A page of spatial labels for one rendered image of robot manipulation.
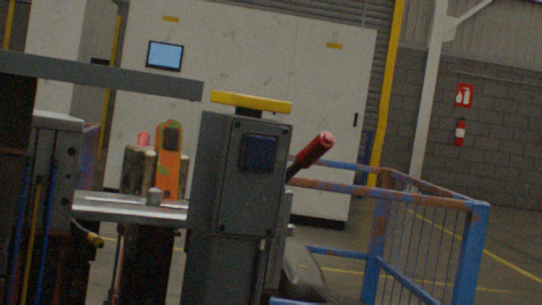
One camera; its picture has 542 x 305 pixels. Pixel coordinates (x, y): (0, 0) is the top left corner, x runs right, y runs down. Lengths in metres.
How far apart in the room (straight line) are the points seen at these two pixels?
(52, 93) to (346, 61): 2.84
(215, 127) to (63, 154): 0.18
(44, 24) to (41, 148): 7.93
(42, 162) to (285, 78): 7.96
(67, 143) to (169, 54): 7.82
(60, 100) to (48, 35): 0.62
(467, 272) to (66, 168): 2.11
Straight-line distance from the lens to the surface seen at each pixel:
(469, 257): 2.91
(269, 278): 1.05
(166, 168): 1.34
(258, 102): 0.84
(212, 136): 0.85
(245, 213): 0.84
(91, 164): 3.92
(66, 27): 8.81
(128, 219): 1.10
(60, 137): 0.94
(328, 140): 0.93
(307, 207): 8.97
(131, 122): 8.79
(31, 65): 0.73
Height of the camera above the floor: 1.16
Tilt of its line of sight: 3 degrees down
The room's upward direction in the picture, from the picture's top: 9 degrees clockwise
